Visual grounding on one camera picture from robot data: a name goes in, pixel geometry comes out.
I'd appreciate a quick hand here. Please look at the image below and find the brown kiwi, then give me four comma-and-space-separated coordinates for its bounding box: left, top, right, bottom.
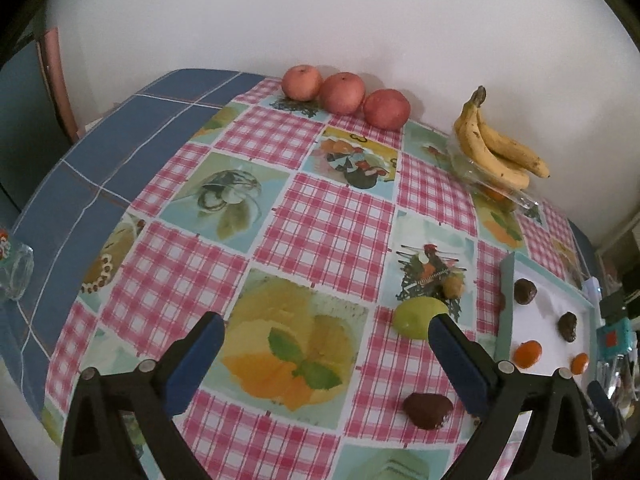
442, 272, 467, 301

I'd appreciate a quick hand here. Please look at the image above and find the red apple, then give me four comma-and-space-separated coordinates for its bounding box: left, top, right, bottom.
281, 64, 323, 102
320, 72, 366, 116
362, 88, 412, 130

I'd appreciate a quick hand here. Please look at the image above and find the pink wooden frame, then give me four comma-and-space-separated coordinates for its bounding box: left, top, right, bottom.
39, 27, 81, 143

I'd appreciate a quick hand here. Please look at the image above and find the teal plastic device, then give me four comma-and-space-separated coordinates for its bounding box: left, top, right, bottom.
597, 317, 638, 361

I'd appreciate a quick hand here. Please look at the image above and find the teal cardboard tray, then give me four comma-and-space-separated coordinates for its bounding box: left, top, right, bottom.
494, 251, 602, 378

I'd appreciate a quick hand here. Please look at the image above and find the clear plastic container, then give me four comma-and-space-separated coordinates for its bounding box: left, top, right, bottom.
447, 130, 541, 213

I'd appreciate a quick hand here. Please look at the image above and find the clear glass mug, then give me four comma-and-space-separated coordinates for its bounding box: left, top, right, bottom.
0, 227, 35, 303

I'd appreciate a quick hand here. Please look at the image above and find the green apple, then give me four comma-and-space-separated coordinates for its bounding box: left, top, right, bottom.
391, 296, 451, 338

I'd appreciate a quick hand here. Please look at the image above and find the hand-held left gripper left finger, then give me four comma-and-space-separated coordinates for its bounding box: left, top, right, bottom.
59, 311, 226, 480

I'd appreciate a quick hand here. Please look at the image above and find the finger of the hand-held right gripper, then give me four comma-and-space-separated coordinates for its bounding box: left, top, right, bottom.
586, 380, 626, 453

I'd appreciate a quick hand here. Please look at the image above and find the pink checked printed tablecloth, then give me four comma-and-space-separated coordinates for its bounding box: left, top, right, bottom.
42, 77, 601, 480

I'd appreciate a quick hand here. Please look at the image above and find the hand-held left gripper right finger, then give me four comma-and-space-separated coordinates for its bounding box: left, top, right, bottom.
427, 312, 592, 480

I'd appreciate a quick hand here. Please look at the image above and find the yellow banana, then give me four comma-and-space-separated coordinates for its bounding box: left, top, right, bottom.
453, 102, 531, 191
472, 86, 552, 179

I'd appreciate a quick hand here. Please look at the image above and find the black charger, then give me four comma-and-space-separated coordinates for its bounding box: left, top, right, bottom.
600, 292, 628, 318

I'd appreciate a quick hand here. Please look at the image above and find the elongated dark brown avocado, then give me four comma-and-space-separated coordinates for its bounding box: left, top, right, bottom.
557, 311, 580, 343

